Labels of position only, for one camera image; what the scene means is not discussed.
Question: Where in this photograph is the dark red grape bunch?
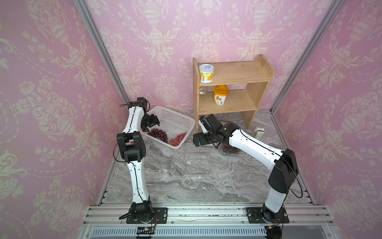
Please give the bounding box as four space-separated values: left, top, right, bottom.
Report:
148 128 168 143

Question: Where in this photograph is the clear plastic container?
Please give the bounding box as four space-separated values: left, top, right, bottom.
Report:
218 143 240 155
184 145 212 176

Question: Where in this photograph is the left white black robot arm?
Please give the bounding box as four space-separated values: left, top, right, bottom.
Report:
116 97 160 224

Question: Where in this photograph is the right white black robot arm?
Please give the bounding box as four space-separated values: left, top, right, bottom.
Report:
193 114 299 224

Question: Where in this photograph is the white plastic basket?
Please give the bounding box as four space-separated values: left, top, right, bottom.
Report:
142 106 196 149

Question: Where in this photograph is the pink red grape bunch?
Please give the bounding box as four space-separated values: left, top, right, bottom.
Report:
170 132 187 146

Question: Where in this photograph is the orange lid white cup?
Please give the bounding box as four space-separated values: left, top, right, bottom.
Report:
213 85 229 106

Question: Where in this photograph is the small glass jar on shelf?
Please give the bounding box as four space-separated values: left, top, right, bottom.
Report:
199 87 208 95

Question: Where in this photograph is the green white milk carton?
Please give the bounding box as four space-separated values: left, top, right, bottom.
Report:
254 127 265 140

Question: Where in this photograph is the wooden two-tier shelf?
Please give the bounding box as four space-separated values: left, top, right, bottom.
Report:
193 54 276 132

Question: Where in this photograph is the yellow white can on shelf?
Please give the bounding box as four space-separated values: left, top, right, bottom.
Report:
199 64 214 84

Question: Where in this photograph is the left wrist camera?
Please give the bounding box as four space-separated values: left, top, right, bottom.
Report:
127 97 151 112

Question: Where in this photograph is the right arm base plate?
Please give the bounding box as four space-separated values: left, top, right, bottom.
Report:
245 207 289 225

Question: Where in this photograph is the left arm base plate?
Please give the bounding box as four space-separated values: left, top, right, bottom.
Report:
126 207 168 224

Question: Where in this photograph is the aluminium rail frame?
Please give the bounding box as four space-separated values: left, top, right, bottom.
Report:
79 203 340 239

